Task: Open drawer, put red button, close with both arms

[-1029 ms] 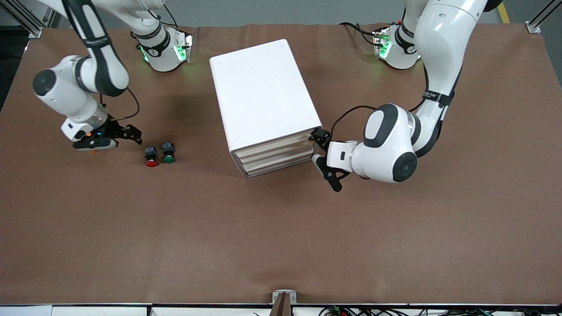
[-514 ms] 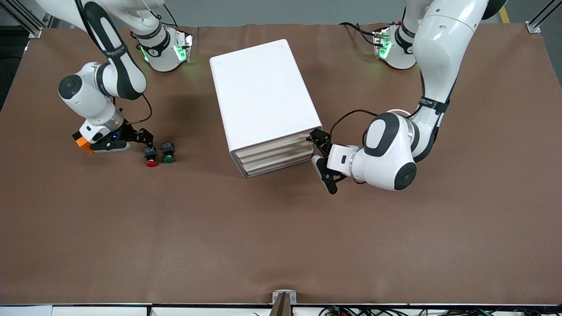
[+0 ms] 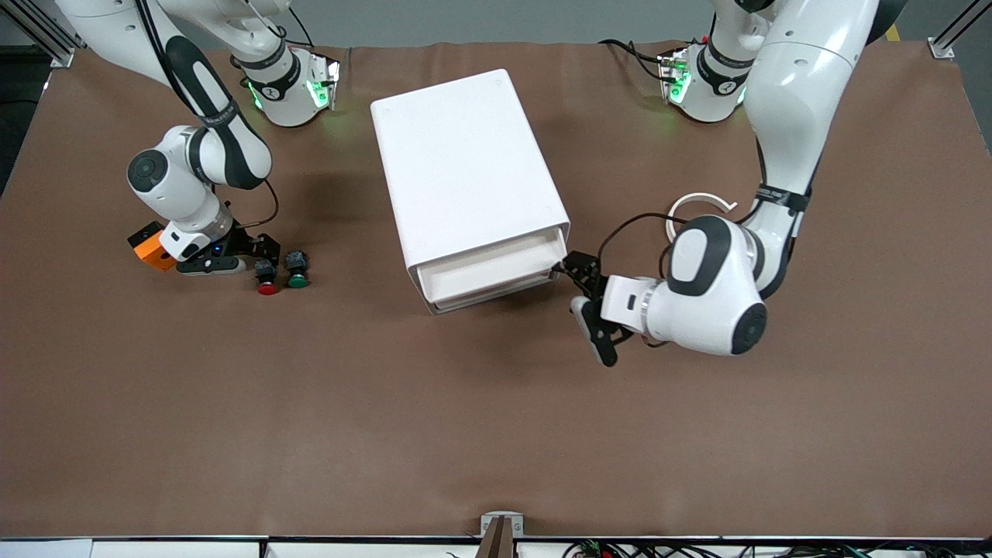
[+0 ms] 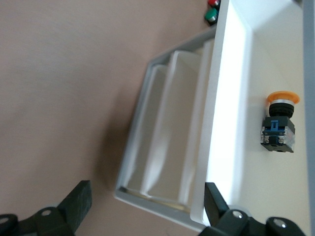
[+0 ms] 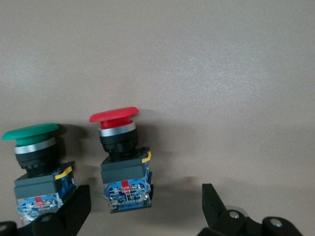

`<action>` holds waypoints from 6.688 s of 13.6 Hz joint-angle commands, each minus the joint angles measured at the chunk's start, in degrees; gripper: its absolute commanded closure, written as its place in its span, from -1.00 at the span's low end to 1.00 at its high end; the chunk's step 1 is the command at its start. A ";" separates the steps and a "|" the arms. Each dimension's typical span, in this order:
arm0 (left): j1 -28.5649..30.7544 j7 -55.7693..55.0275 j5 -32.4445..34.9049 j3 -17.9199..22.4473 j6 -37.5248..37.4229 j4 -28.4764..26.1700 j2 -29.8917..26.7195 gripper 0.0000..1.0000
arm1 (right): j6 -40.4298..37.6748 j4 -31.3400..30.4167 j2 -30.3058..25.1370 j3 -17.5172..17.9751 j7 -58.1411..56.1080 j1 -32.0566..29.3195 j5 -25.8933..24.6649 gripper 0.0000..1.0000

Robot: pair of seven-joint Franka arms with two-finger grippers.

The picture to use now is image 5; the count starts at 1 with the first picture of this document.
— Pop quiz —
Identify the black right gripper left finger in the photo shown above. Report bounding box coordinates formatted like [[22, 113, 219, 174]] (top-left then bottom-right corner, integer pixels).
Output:
[[0, 184, 92, 236]]

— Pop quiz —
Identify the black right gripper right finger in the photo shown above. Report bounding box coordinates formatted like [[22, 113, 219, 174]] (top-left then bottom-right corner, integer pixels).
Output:
[[198, 183, 304, 236]]

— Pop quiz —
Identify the red mushroom push button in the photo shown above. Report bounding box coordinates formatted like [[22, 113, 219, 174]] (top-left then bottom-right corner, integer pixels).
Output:
[[89, 106, 155, 214]]

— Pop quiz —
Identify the green mushroom push button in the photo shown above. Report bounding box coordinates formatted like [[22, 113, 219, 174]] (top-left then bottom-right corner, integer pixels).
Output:
[[1, 122, 76, 222]]

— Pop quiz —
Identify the brown table mat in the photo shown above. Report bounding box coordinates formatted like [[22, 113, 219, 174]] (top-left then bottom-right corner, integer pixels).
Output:
[[0, 0, 315, 236]]

